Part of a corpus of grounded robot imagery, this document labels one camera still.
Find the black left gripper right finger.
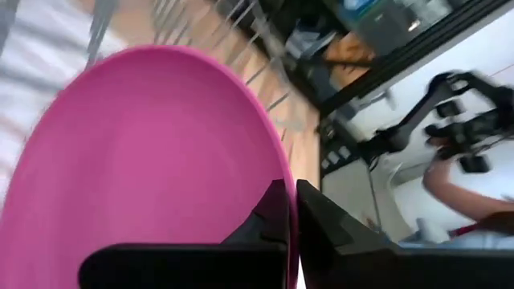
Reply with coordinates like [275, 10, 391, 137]
[296, 178, 514, 289]

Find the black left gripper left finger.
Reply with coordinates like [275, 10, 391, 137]
[78, 178, 290, 289]

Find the magenta plate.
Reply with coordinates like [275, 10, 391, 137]
[0, 44, 301, 289]

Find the grey wire dish rack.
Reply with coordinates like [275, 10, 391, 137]
[0, 0, 310, 137]

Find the person's forearm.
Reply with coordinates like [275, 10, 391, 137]
[421, 136, 514, 224]

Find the brown bag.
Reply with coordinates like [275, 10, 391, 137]
[323, 31, 377, 88]

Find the white red-striped dish towel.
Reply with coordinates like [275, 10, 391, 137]
[0, 0, 133, 201]

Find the black aluminium table frame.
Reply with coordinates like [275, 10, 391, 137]
[316, 0, 514, 177]

